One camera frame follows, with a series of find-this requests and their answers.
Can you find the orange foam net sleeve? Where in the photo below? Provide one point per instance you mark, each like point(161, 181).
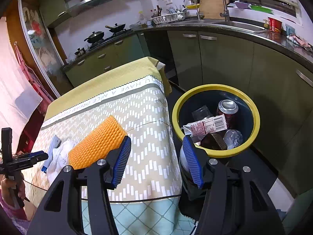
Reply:
point(97, 144)

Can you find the black wok left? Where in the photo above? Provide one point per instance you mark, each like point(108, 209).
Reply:
point(94, 37)

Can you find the wooden cutting board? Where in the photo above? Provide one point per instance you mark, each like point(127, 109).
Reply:
point(212, 9)

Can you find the white tissue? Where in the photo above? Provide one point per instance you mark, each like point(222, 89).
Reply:
point(59, 159)

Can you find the person left hand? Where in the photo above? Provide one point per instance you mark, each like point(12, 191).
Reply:
point(12, 190)

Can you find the small black pot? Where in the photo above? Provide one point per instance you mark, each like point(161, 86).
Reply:
point(80, 52)

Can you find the red cup on counter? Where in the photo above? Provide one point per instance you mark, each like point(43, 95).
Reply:
point(275, 25)

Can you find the blue white plastic wrapper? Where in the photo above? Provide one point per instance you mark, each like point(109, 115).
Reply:
point(54, 144)

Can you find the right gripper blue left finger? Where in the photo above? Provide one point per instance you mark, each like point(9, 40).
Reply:
point(121, 161)

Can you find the red white milk carton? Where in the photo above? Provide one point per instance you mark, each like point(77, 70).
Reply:
point(205, 126)

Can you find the clear plastic water bottle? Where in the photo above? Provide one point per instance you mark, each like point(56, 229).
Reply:
point(233, 138)

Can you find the steel sink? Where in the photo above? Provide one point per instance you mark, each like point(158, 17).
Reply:
point(231, 24)

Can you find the dish rack with dishes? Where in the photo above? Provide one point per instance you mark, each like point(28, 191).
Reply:
point(168, 18)

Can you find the red cola can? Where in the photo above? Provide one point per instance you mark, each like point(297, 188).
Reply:
point(229, 109)

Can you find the pink apron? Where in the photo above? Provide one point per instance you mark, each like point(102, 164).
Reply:
point(33, 79)

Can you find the clear plastic cup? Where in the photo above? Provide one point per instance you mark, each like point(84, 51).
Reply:
point(201, 113)

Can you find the black wok right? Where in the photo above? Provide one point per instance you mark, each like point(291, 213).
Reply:
point(116, 28)

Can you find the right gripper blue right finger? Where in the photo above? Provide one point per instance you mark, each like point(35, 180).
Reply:
point(195, 160)

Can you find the brown plastic tray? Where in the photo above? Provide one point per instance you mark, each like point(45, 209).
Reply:
point(213, 141)

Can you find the yellow rimmed blue trash bin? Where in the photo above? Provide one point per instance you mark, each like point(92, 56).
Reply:
point(199, 107)

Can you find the patterned tablecloth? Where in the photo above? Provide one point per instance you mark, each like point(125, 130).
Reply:
point(85, 125)

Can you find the black wok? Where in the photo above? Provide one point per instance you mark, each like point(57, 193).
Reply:
point(94, 37)
point(116, 28)

